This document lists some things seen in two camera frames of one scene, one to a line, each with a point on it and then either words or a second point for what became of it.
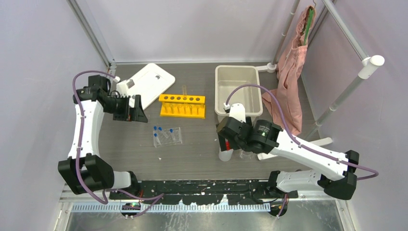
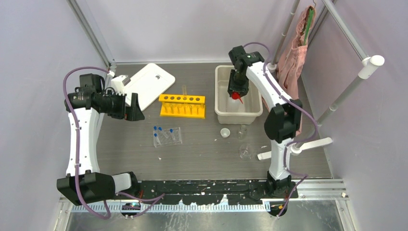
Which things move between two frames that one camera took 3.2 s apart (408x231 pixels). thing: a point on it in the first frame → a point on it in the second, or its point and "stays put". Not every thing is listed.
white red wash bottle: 226,155 → 235,103
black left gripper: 139,115 stays put
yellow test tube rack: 182,106 stays put
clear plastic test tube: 184,91 stays put
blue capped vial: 171,131 stays put
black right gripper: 222,141 → 242,89
